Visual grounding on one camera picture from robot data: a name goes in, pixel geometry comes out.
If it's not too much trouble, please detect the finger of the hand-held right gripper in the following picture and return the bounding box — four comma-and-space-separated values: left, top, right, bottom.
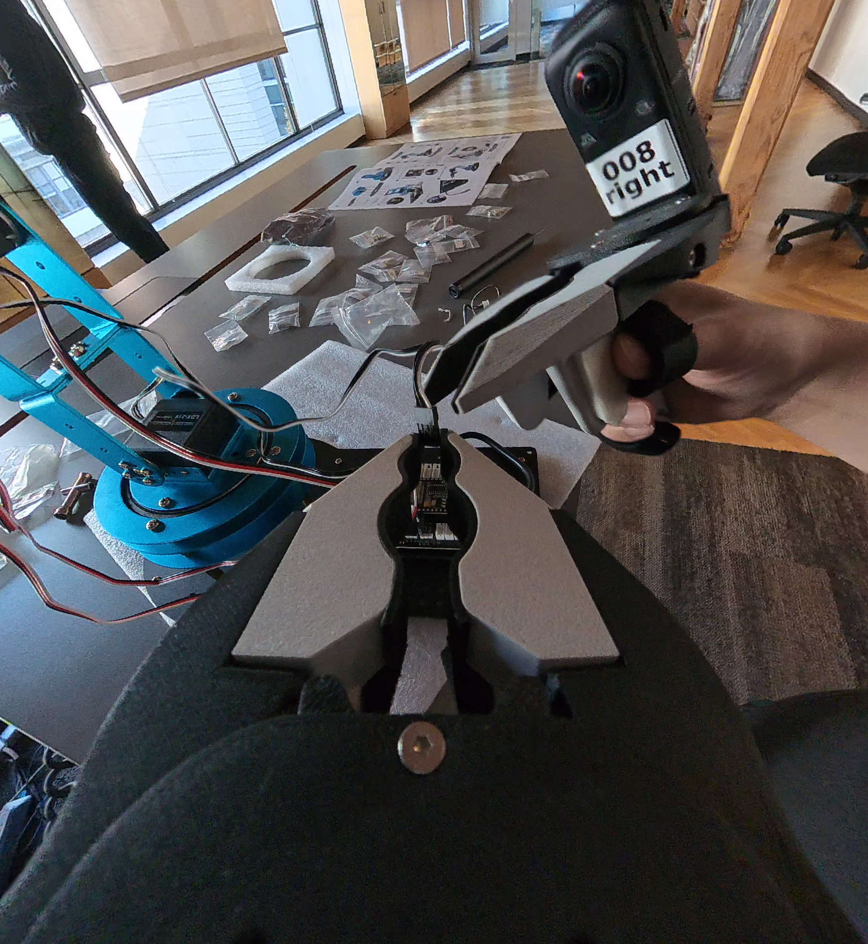
423, 282, 619, 432
441, 238, 662, 348

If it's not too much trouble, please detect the red white black servo cable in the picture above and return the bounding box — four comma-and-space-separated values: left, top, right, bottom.
0, 258, 350, 488
0, 448, 203, 626

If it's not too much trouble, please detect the beige roller blind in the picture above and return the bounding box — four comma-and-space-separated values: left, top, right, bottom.
61, 0, 289, 103

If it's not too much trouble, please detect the black control circuit board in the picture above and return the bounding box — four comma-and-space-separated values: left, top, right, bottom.
393, 442, 472, 550

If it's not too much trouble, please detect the black office chair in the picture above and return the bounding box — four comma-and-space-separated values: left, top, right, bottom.
773, 70, 868, 270

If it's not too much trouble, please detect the white foam sheet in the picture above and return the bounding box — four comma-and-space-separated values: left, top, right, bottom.
87, 339, 605, 584

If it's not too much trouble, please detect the white power strip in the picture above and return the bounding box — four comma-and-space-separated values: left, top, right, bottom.
0, 793, 37, 915

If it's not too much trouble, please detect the black screwdriver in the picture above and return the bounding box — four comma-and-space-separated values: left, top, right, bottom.
449, 230, 546, 296

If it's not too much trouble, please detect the clear plastic wrap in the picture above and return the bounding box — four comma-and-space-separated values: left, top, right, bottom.
0, 442, 62, 598

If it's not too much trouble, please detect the white foam frame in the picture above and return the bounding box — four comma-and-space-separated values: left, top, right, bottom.
225, 243, 335, 296

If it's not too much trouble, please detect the dark grey desk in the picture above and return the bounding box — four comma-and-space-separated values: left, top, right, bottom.
0, 144, 376, 458
0, 129, 612, 764

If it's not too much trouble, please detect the pile of clear plastic bags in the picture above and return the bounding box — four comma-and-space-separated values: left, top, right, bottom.
204, 170, 550, 351

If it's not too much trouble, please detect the printed instruction sheet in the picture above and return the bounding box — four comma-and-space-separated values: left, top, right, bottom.
328, 133, 523, 211

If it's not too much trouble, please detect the small black white wire bundle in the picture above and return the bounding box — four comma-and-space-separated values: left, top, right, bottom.
460, 284, 509, 325

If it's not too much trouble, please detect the small metal socket wrench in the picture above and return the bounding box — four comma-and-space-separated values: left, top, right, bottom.
54, 472, 99, 526

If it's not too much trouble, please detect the person's right hand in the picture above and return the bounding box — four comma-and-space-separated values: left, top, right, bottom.
600, 282, 800, 443

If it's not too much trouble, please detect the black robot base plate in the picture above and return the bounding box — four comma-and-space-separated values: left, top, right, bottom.
146, 431, 540, 591

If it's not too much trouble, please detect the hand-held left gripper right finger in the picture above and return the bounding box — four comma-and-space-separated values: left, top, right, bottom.
445, 431, 621, 676

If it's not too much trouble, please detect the dark parts bag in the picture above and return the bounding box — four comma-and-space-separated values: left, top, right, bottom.
260, 208, 335, 246

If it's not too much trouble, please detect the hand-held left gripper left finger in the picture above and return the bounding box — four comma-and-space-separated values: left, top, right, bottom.
231, 431, 414, 676

